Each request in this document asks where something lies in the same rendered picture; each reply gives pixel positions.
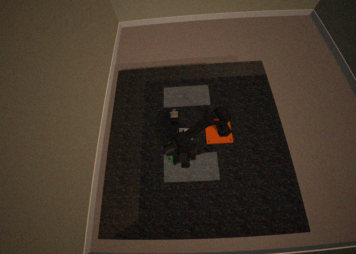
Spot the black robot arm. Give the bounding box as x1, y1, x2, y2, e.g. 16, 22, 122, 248
163, 106, 232, 163

